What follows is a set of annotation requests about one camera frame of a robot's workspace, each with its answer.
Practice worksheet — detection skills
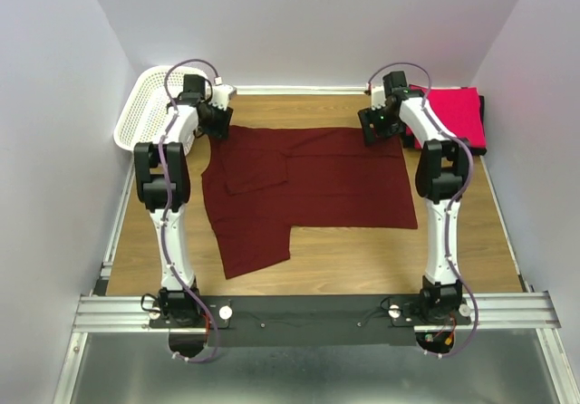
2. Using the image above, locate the folded pink t shirt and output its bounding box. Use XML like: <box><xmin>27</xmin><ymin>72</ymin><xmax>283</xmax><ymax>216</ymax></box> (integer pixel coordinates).
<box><xmin>410</xmin><ymin>85</ymin><xmax>488</xmax><ymax>149</ymax></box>

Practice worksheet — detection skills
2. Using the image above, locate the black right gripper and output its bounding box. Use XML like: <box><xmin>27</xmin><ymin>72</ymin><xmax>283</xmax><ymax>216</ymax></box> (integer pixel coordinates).
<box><xmin>356</xmin><ymin>103</ymin><xmax>403</xmax><ymax>146</ymax></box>

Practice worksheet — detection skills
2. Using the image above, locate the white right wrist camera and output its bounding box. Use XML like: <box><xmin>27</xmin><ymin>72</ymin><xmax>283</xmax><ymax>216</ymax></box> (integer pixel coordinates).
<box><xmin>366</xmin><ymin>85</ymin><xmax>386</xmax><ymax>110</ymax></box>

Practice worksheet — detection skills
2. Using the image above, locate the white plastic laundry basket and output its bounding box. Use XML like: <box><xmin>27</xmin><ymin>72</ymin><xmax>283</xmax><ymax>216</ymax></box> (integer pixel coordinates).
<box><xmin>112</xmin><ymin>64</ymin><xmax>200</xmax><ymax>154</ymax></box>

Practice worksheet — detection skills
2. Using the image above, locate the maroon t shirt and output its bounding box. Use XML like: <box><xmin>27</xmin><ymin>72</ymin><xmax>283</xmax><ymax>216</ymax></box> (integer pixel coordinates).
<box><xmin>202</xmin><ymin>126</ymin><xmax>418</xmax><ymax>279</ymax></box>

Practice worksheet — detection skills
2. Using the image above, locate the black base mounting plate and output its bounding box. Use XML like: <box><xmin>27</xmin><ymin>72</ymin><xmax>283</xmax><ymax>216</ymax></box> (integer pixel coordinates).
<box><xmin>140</xmin><ymin>290</ymin><xmax>471</xmax><ymax>358</ymax></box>

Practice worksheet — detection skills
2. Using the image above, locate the folded black t shirt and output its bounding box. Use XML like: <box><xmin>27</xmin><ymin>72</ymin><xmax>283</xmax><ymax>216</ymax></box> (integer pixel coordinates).
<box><xmin>401</xmin><ymin>90</ymin><xmax>489</xmax><ymax>156</ymax></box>

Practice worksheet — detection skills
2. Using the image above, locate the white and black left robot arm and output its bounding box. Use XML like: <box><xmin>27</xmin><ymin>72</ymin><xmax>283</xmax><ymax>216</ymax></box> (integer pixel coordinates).
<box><xmin>133</xmin><ymin>74</ymin><xmax>237</xmax><ymax>328</ymax></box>

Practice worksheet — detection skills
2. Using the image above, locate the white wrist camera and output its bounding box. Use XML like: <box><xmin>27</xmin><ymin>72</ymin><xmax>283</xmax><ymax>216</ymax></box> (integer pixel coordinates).
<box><xmin>366</xmin><ymin>85</ymin><xmax>386</xmax><ymax>110</ymax></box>
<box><xmin>209</xmin><ymin>76</ymin><xmax>237</xmax><ymax>111</ymax></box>

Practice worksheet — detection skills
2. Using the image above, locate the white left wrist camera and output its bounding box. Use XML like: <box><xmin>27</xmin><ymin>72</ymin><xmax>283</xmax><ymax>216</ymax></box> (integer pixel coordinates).
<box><xmin>209</xmin><ymin>76</ymin><xmax>237</xmax><ymax>111</ymax></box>

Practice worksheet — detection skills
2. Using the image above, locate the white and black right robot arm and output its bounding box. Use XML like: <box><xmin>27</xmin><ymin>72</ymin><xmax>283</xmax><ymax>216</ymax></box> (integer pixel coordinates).
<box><xmin>358</xmin><ymin>71</ymin><xmax>473</xmax><ymax>324</ymax></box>

